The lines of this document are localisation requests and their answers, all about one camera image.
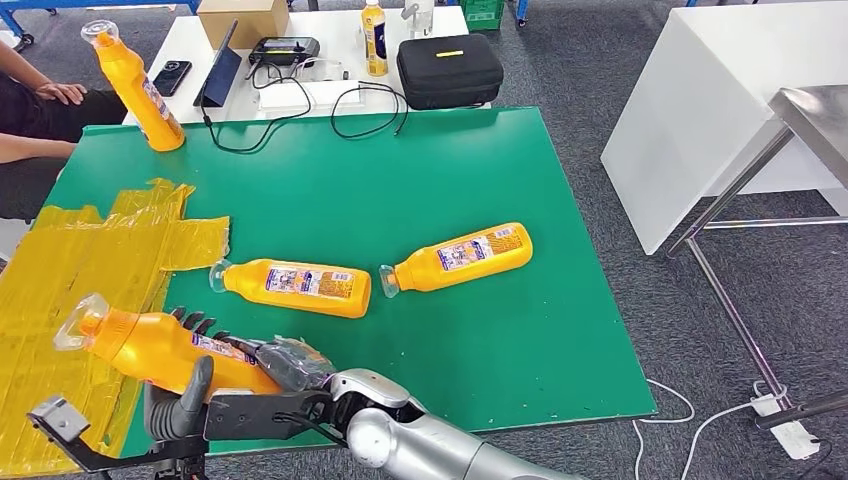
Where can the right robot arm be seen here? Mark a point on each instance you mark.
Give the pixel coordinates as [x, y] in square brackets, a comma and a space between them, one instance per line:
[424, 444]

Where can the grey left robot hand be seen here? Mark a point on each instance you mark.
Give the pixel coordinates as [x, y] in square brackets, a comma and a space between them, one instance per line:
[202, 384]

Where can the person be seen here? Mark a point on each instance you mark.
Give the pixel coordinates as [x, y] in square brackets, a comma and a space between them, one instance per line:
[33, 192]

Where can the green plastic crate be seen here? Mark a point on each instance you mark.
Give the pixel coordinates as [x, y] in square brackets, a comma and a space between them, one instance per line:
[482, 13]

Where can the yellow drink bottle white cap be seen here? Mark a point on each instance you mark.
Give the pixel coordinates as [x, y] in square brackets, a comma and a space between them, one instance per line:
[375, 42]

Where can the yellow plastic-wrapped flat sheet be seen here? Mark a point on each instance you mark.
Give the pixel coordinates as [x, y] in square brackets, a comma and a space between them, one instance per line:
[66, 278]

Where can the clear plastic hand cover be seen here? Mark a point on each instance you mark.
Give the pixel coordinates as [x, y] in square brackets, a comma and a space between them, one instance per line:
[298, 364]

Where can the flat white box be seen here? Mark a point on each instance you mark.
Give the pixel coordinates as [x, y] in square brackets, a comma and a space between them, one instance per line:
[283, 98]

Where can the black handheld controller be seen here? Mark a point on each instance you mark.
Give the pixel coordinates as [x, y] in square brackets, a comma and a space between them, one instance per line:
[285, 50]

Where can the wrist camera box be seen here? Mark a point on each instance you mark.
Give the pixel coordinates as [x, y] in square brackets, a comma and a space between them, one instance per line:
[60, 418]
[265, 416]

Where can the orange plastic bottle clear cap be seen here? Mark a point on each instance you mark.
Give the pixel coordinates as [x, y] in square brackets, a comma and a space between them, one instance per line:
[464, 258]
[298, 288]
[139, 93]
[152, 348]

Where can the person's right forearm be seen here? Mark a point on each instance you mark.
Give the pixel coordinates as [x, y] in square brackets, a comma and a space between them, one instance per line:
[33, 149]

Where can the white desk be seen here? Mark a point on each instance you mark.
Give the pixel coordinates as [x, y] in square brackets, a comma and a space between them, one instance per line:
[702, 99]

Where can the black smartphone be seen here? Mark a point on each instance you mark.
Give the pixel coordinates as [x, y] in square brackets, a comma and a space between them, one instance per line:
[172, 78]

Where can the brown cardboard box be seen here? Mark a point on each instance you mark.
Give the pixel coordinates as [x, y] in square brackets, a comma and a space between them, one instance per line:
[242, 22]

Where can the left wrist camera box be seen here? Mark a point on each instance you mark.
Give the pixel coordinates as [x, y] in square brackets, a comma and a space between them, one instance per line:
[60, 418]

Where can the white power strip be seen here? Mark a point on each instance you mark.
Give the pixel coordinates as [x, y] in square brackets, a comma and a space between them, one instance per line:
[788, 437]

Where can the black zip case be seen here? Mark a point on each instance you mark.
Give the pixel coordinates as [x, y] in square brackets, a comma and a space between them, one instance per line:
[449, 71]

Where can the person's left hand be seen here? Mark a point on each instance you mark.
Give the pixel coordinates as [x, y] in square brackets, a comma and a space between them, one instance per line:
[61, 94]

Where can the stainless steel table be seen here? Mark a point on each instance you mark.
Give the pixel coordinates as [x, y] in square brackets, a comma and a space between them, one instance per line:
[821, 116]

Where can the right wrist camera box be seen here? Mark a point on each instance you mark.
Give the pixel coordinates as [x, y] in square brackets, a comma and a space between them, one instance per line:
[265, 416]

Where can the tablet in dark folio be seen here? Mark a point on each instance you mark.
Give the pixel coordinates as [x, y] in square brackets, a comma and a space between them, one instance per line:
[220, 75]

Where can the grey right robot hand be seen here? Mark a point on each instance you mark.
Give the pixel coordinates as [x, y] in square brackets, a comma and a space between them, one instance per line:
[291, 368]

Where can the person's left forearm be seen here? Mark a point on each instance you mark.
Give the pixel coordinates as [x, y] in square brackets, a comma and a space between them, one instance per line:
[20, 66]

